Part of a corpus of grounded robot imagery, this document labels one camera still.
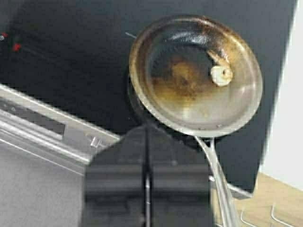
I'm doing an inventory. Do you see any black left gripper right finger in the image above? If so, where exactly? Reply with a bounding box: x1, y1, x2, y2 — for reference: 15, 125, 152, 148
148, 126, 214, 227

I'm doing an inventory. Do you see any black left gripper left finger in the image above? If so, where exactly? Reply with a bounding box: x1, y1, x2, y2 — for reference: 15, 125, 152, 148
81, 125, 148, 227

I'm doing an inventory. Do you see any steel frying pan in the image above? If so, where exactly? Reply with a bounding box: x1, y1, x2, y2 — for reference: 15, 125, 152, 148
129, 15, 263, 227

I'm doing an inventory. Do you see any raw shrimp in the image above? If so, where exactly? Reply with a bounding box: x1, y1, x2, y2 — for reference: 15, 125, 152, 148
207, 50, 233, 87

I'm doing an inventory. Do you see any right silver stove knob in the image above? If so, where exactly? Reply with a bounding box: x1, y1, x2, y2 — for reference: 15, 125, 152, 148
89, 136, 104, 148

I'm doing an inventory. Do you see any stainless steel induction stove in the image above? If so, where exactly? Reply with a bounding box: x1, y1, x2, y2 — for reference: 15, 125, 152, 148
0, 0, 297, 227

